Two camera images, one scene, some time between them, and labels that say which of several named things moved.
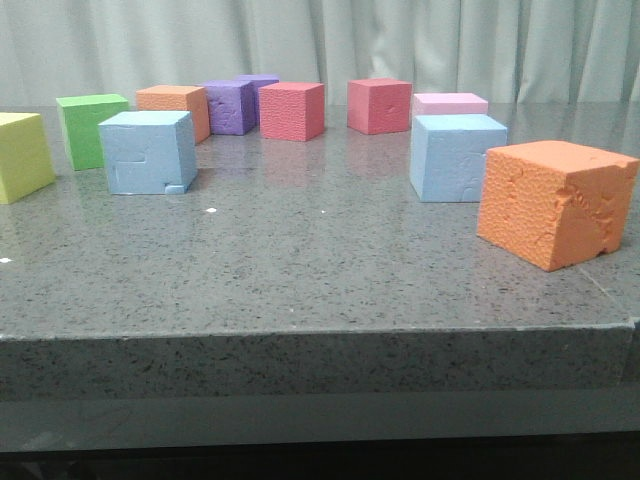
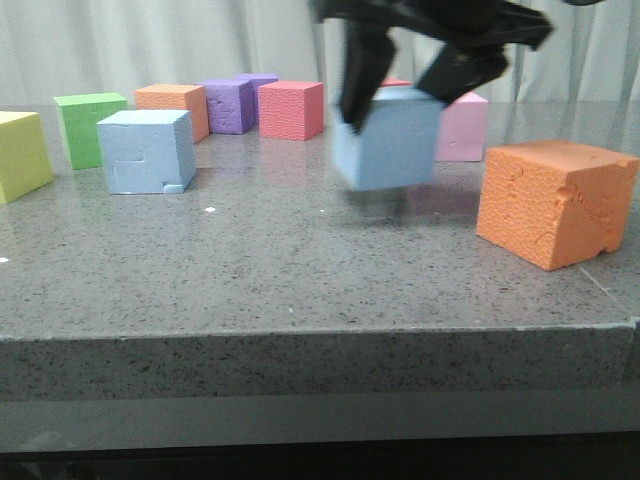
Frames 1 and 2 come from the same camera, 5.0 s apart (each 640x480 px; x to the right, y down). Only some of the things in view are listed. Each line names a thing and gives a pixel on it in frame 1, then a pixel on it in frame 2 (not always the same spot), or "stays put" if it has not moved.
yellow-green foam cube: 25,163 stays put
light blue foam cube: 149,152 stays put
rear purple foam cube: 258,80 stays put
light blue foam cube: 447,155 → 395,145
